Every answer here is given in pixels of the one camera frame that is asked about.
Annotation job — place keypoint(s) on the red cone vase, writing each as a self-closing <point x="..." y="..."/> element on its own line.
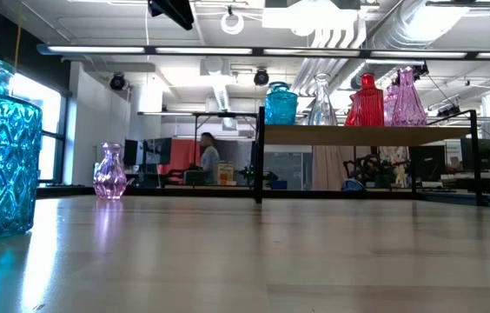
<point x="348" y="117"/>

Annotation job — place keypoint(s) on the clear hexagonal vase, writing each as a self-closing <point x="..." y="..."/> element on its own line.
<point x="322" y="104"/>

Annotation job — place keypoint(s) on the blue diamond-pattern vase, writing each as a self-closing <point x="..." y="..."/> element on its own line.
<point x="1" y="165"/>

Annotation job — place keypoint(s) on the black computer monitor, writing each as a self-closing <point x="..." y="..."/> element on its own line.
<point x="158" y="151"/>
<point x="130" y="152"/>

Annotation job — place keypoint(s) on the blue rounded object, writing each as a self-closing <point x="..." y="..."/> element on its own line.
<point x="352" y="186"/>

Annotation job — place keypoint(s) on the purple ribbed bottle vase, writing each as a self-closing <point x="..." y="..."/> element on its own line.
<point x="388" y="111"/>

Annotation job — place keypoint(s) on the orange room divider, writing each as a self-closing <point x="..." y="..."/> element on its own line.
<point x="182" y="156"/>

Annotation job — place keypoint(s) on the long suspended light bar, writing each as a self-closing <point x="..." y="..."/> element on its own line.
<point x="106" y="50"/>

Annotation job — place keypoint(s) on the black aluminium table frame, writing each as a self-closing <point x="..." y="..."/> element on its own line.
<point x="184" y="191"/>

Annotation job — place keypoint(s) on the window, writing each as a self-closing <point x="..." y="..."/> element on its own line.
<point x="51" y="121"/>

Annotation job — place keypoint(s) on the wooden shelf black frame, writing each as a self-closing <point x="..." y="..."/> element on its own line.
<point x="358" y="135"/>

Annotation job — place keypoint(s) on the grey partition panel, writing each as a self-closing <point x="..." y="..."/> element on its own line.
<point x="288" y="167"/>

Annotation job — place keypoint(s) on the white round pendant lamp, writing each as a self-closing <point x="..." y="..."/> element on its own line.
<point x="233" y="24"/>

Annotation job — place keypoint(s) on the colourful poster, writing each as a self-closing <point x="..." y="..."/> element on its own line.
<point x="395" y="163"/>

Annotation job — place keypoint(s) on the pink ribbed cone vase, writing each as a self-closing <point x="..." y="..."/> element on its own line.
<point x="408" y="104"/>

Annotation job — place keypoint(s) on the white ventilation duct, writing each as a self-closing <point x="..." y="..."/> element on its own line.
<point x="221" y="95"/>

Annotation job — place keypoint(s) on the black bag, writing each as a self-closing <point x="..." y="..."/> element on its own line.
<point x="195" y="177"/>

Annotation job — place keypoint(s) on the large black screen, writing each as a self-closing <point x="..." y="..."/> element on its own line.
<point x="427" y="163"/>

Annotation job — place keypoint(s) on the red ribbed bottle vase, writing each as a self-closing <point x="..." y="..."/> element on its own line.
<point x="368" y="104"/>

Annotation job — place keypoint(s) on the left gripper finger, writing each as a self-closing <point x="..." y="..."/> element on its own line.
<point x="171" y="13"/>

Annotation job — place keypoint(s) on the pink bulb vase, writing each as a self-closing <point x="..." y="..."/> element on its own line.
<point x="110" y="178"/>

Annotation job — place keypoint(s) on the blue round vase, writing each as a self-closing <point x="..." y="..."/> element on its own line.
<point x="280" y="108"/>

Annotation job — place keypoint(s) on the person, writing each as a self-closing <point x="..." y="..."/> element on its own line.
<point x="209" y="158"/>

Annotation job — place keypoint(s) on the beige curtain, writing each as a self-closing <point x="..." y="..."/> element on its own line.
<point x="336" y="167"/>

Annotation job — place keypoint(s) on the black background frame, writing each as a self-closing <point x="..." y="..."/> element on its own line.
<point x="196" y="130"/>

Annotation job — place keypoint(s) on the yellow box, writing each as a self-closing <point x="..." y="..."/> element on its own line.
<point x="225" y="173"/>

